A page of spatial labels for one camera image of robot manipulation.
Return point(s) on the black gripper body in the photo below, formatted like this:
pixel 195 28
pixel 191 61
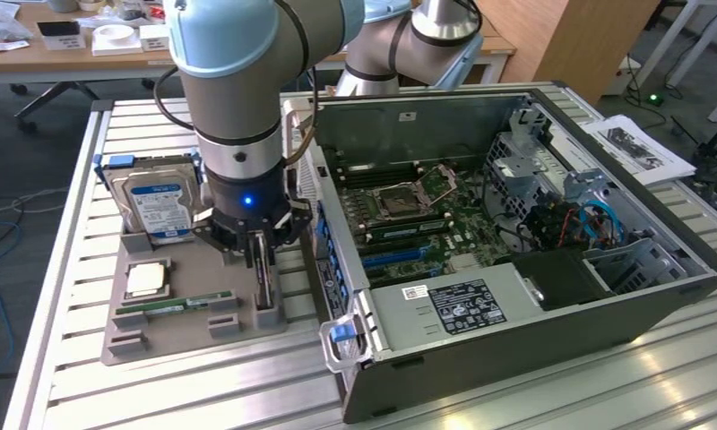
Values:
pixel 246 201

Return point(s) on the graphics card with metal bracket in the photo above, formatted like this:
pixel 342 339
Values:
pixel 266 286

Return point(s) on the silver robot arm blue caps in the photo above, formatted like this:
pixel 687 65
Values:
pixel 234 112

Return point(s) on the blue slot latch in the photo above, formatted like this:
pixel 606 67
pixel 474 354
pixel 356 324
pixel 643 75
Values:
pixel 320 227
pixel 328 248

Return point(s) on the hard disk in blue carrier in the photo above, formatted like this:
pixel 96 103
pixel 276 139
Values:
pixel 155 201

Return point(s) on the silver CPU chip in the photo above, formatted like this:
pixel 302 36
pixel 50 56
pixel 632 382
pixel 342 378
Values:
pixel 146 277

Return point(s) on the black RAM slot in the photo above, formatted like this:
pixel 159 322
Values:
pixel 383 182
pixel 379 173

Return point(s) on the long black expansion slot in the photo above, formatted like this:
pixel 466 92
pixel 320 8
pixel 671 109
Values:
pixel 391 245

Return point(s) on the CPU socket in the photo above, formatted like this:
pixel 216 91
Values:
pixel 398 201

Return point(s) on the green RAM stick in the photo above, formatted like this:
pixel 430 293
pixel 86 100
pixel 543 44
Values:
pixel 174 303
pixel 407 228

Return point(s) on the grey parts rack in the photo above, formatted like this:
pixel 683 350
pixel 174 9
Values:
pixel 186 331

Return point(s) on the metal socket cover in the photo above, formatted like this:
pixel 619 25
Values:
pixel 439 183

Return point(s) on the blue case release tab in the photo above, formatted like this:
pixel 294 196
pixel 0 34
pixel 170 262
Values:
pixel 342 333

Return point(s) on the green motherboard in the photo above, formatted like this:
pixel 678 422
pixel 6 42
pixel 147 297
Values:
pixel 472 233

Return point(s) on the grey power supply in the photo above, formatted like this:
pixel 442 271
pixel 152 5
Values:
pixel 407 322

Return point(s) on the silver chipset heatsink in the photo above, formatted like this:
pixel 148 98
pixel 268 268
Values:
pixel 467 263

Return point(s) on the metal drive cage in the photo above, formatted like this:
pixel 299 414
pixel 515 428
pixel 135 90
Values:
pixel 514 179

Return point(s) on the white cube box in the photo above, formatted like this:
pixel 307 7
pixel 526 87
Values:
pixel 154 40

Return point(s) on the white flat box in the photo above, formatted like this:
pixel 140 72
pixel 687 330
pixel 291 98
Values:
pixel 116 48

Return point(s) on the office chair base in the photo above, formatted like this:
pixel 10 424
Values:
pixel 48 96

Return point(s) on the wooden desk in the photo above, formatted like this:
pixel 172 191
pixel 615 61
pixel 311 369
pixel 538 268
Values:
pixel 66 62

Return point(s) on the white tape roll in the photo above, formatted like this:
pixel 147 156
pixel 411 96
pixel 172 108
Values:
pixel 114 33

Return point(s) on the open dark PC case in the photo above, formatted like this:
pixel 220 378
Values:
pixel 514 358

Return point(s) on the white box black top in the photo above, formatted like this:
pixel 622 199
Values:
pixel 62 36

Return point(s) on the white bowl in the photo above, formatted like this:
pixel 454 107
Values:
pixel 91 4

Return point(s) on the white card red print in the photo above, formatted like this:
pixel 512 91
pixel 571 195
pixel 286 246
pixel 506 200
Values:
pixel 6 45

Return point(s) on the grey cup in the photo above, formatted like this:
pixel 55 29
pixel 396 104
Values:
pixel 63 5

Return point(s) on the metal disk bay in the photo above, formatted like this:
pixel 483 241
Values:
pixel 634 264

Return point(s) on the clear plastic bag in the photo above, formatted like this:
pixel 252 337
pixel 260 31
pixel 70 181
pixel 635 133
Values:
pixel 0 20

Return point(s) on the printed paper stack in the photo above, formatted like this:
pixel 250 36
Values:
pixel 639 152

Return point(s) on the device with green light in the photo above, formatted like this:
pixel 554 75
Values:
pixel 655 97

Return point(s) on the black tripod stand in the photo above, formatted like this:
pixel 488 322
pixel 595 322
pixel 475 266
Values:
pixel 714 152

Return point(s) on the white table frame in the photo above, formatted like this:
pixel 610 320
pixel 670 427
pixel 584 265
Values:
pixel 676 36

